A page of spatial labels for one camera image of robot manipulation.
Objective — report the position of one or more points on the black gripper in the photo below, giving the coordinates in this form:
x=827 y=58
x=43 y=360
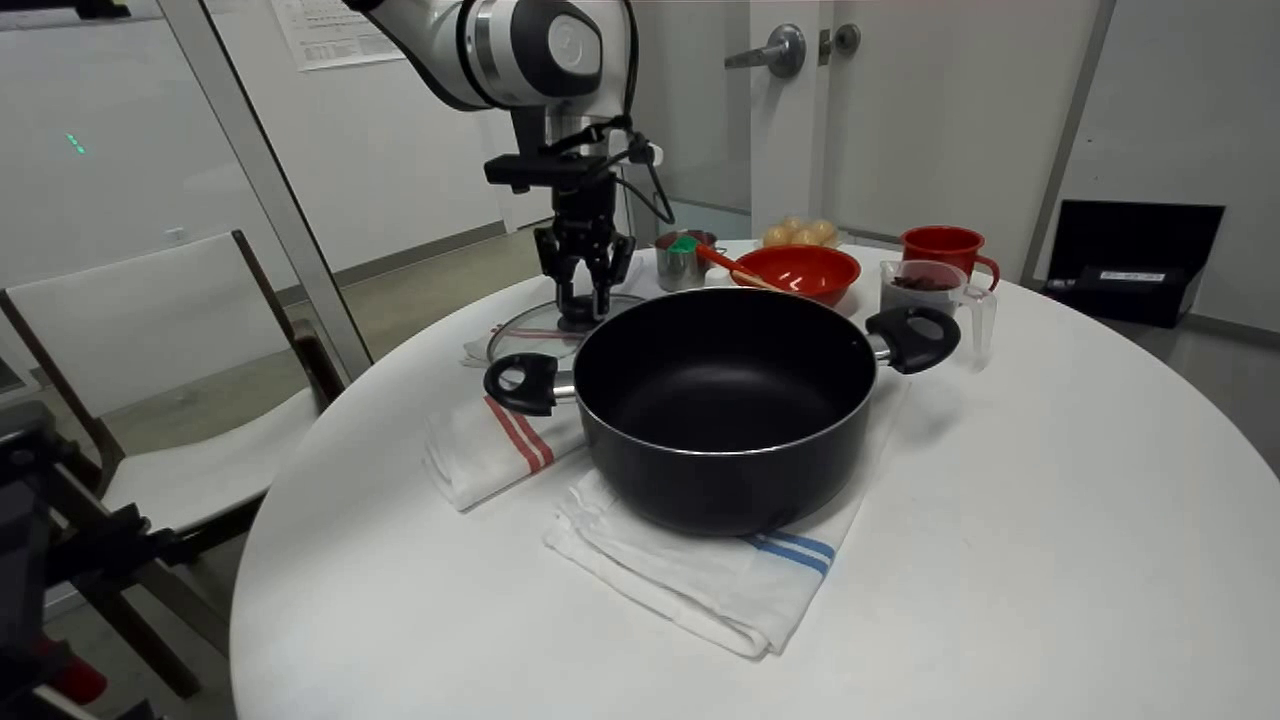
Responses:
x=581 y=220

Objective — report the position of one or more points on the glass lid with black knob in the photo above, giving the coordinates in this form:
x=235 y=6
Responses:
x=532 y=334

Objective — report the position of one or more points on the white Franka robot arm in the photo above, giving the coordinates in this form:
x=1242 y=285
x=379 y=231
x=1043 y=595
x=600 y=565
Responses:
x=532 y=54

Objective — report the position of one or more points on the metal cup with coloured items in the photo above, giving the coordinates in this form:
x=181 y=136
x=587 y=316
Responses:
x=680 y=266

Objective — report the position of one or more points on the orange spoon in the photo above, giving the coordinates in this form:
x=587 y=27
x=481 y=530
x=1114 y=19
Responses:
x=726 y=266

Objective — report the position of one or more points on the red bowl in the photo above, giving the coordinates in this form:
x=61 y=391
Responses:
x=813 y=273

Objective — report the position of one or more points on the white towel blue stripes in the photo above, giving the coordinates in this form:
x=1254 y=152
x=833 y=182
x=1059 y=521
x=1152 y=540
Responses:
x=693 y=586

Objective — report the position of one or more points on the grey door lock knob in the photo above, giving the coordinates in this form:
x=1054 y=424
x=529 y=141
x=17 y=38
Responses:
x=841 y=43

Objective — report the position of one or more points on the small black cup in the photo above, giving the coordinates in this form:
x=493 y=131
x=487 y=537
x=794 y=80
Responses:
x=933 y=322

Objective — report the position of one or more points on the red mug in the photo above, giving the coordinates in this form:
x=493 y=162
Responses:
x=941 y=244

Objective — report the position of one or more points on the white door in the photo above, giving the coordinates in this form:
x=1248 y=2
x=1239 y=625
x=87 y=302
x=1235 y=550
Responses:
x=963 y=120

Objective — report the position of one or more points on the open black case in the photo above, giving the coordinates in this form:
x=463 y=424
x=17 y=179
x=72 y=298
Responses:
x=1133 y=240

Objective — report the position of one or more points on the white slanted frame post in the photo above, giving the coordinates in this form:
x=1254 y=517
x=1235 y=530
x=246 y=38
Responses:
x=253 y=175

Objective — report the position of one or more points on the white paper wall notice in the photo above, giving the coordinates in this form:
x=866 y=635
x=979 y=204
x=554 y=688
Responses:
x=332 y=34

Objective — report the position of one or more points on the white chair dark frame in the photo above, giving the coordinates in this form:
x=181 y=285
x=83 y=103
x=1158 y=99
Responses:
x=145 y=322

